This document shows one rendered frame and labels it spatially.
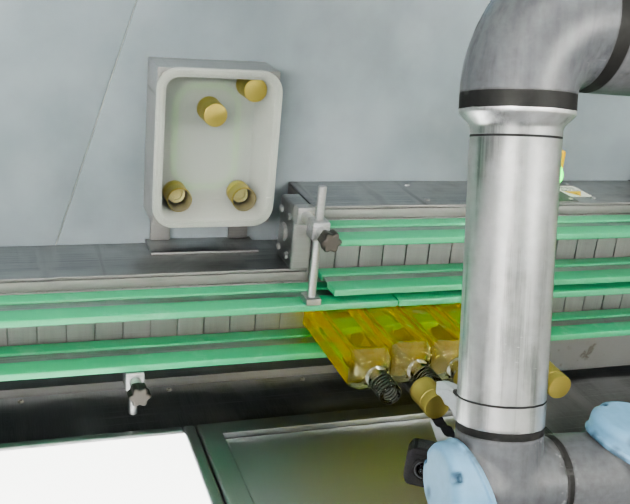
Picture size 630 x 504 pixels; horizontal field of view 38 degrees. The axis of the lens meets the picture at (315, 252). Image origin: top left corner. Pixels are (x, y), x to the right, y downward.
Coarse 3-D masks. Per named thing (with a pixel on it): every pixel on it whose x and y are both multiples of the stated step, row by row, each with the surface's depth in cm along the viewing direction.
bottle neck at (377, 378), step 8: (376, 368) 115; (384, 368) 116; (368, 376) 115; (376, 376) 113; (384, 376) 113; (368, 384) 115; (376, 384) 113; (384, 384) 112; (392, 384) 111; (376, 392) 112; (384, 392) 111; (392, 392) 113; (400, 392) 112; (384, 400) 112; (392, 400) 112
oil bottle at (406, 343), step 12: (360, 312) 128; (372, 312) 126; (384, 312) 127; (396, 312) 127; (372, 324) 124; (384, 324) 123; (396, 324) 123; (408, 324) 124; (384, 336) 121; (396, 336) 120; (408, 336) 120; (420, 336) 121; (396, 348) 118; (408, 348) 118; (420, 348) 118; (396, 360) 118; (408, 360) 117; (396, 372) 118
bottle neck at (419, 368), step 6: (420, 360) 117; (414, 366) 116; (420, 366) 116; (426, 366) 116; (408, 372) 117; (414, 372) 116; (420, 372) 115; (426, 372) 114; (432, 372) 114; (414, 378) 115; (432, 378) 113; (438, 378) 113
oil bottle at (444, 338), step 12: (408, 312) 128; (420, 312) 128; (432, 312) 129; (420, 324) 125; (432, 324) 125; (444, 324) 125; (432, 336) 121; (444, 336) 122; (456, 336) 122; (432, 348) 120; (444, 348) 119; (456, 348) 120; (432, 360) 120; (444, 360) 119; (444, 372) 120
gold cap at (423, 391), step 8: (416, 384) 112; (424, 384) 111; (432, 384) 111; (416, 392) 111; (424, 392) 110; (432, 392) 109; (416, 400) 111; (424, 400) 109; (432, 400) 108; (440, 400) 109; (424, 408) 109; (432, 408) 109; (440, 408) 109; (448, 408) 110; (432, 416) 109; (440, 416) 110
